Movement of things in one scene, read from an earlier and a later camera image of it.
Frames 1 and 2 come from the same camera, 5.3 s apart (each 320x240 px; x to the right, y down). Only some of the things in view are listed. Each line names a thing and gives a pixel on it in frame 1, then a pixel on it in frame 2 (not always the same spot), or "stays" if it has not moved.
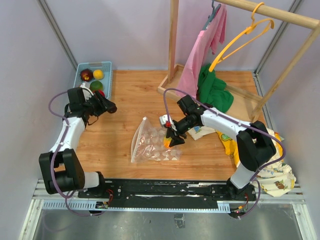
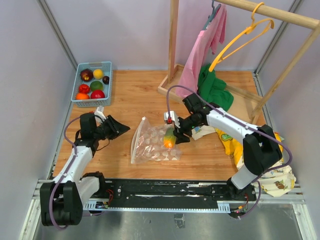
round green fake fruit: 96,85 stays
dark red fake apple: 86,75 stays
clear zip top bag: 148,144 stays
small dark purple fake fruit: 112,108 → 106,79
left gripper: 103,103 → 116,128
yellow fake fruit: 98,74 stays
